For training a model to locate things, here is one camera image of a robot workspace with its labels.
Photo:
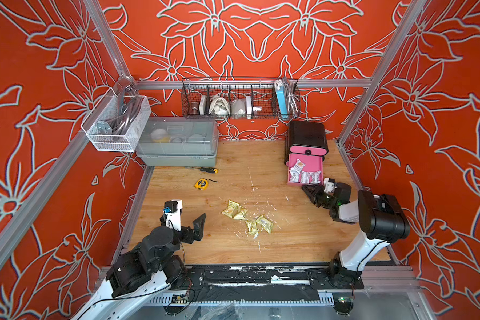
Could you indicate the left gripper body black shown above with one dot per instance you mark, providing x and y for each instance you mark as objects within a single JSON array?
[{"x": 186, "y": 234}]

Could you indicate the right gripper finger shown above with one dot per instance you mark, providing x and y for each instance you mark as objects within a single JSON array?
[
  {"x": 312, "y": 195},
  {"x": 313, "y": 188}
]

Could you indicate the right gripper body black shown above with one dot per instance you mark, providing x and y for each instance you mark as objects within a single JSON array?
[{"x": 326, "y": 200}]

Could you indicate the white cookie packet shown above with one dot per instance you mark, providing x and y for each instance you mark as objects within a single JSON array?
[
  {"x": 315, "y": 177},
  {"x": 294, "y": 176},
  {"x": 305, "y": 178},
  {"x": 298, "y": 167}
]

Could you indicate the pink drawer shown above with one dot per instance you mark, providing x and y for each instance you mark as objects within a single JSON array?
[
  {"x": 307, "y": 150},
  {"x": 305, "y": 169}
]

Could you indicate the pink top drawer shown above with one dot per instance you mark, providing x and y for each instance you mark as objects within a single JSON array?
[{"x": 307, "y": 150}]

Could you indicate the green cookie packet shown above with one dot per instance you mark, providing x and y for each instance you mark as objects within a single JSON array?
[
  {"x": 232, "y": 209},
  {"x": 265, "y": 223},
  {"x": 252, "y": 228},
  {"x": 241, "y": 214}
]

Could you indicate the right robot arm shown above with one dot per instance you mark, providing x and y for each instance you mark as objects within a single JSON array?
[{"x": 381, "y": 222}]

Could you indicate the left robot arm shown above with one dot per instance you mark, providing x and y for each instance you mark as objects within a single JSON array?
[{"x": 149, "y": 270}]

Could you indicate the black drawer cabinet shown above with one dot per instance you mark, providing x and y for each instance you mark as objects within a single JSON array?
[{"x": 305, "y": 133}]

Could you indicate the yellow tape measure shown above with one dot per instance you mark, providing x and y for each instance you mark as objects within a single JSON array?
[{"x": 203, "y": 184}]

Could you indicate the yellow black screwdriver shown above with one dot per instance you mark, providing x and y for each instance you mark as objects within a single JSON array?
[{"x": 210, "y": 170}]

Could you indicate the grey plastic storage box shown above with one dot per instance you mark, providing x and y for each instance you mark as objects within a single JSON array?
[{"x": 179, "y": 142}]

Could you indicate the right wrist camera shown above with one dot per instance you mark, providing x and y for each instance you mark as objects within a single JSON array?
[{"x": 329, "y": 186}]

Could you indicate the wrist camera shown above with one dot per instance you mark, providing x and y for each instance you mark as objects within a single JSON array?
[
  {"x": 329, "y": 186},
  {"x": 171, "y": 217}
]

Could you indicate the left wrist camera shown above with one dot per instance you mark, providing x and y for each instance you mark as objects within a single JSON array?
[{"x": 171, "y": 217}]

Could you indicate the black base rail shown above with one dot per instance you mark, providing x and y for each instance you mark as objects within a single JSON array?
[{"x": 260, "y": 282}]

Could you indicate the black wire basket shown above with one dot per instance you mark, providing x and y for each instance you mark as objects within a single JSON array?
[{"x": 243, "y": 98}]

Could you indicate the clear plastic wall bin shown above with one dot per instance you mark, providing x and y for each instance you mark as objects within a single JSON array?
[{"x": 118, "y": 125}]

